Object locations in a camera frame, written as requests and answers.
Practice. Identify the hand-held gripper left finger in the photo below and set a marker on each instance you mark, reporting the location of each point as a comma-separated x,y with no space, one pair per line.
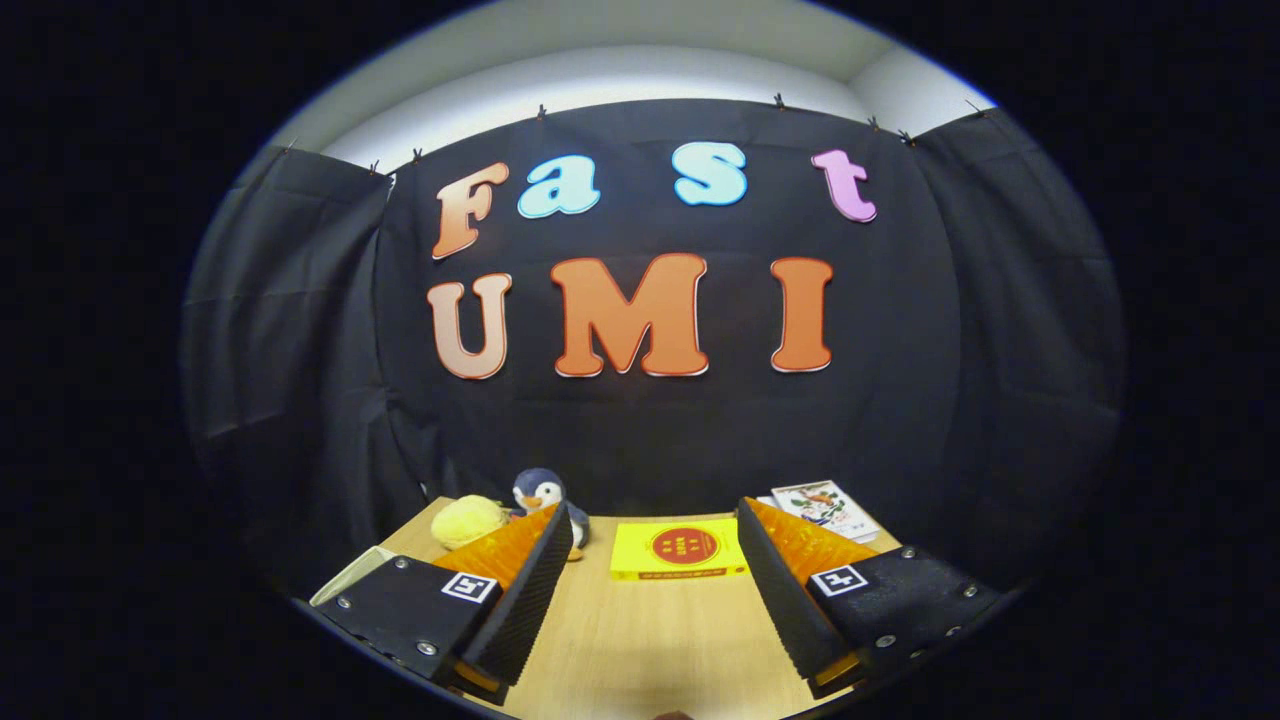
530,600

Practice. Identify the white book with floral cover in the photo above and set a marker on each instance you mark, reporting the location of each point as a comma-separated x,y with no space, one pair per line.
825,505

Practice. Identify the beige fabric storage box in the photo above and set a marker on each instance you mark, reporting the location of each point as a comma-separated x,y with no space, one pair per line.
350,575

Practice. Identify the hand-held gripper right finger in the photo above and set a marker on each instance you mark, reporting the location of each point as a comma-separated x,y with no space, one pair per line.
785,600

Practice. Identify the penguin plush toy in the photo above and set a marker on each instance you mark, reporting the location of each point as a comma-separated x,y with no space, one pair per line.
540,490

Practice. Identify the black backdrop cloth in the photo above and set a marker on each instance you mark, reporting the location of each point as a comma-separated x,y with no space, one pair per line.
650,430

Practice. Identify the yellow fluffy plush ball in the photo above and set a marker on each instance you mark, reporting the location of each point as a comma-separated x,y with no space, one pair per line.
468,520

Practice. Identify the yellow book with red circle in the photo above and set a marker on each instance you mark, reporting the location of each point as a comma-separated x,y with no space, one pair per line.
680,548

